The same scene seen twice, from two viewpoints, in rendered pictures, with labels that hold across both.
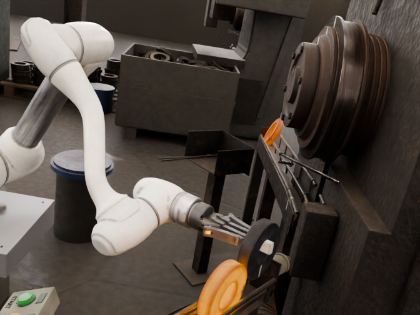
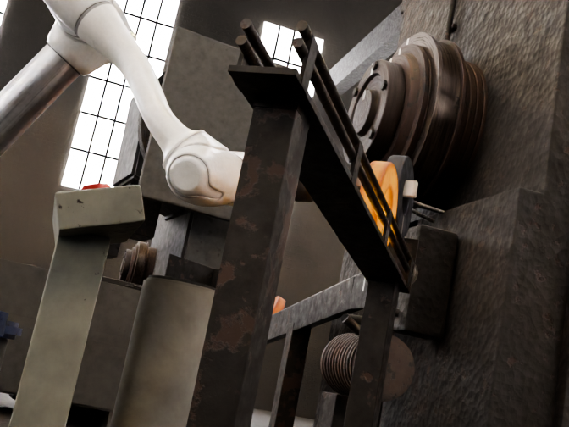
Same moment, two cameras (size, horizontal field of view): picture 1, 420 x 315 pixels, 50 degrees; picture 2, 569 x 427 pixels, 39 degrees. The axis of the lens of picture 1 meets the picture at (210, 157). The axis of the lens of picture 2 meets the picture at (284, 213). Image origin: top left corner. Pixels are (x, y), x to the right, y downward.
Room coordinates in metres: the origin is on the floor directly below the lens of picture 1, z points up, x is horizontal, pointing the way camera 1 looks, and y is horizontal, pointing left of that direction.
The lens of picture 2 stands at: (-0.37, 0.36, 0.40)
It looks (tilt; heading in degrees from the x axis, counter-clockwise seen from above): 12 degrees up; 347
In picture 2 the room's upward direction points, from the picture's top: 11 degrees clockwise
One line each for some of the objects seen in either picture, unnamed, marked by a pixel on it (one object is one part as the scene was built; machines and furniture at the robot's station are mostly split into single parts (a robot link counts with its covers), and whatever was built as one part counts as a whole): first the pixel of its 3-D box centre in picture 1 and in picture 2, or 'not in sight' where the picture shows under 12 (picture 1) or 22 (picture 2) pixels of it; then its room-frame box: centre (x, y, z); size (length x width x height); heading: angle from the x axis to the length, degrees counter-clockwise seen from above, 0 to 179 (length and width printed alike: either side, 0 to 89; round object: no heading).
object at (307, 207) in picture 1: (312, 241); (425, 282); (1.25, -0.36, 0.68); 0.11 x 0.08 x 0.24; 92
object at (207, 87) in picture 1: (177, 92); (54, 341); (4.22, 0.42, 0.39); 1.03 x 0.83 x 0.79; 96
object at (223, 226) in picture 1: (227, 231); not in sight; (1.02, -0.08, 0.79); 0.11 x 0.01 x 0.04; 55
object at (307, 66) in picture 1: (298, 85); (371, 113); (1.48, -0.25, 1.11); 0.28 x 0.06 x 0.28; 2
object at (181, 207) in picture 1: (188, 210); not in sight; (1.11, 0.03, 0.78); 0.09 x 0.06 x 0.09; 147
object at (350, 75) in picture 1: (327, 90); (405, 124); (1.49, -0.34, 1.11); 0.47 x 0.06 x 0.47; 2
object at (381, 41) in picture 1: (351, 95); (433, 132); (1.49, -0.43, 1.11); 0.47 x 0.10 x 0.47; 2
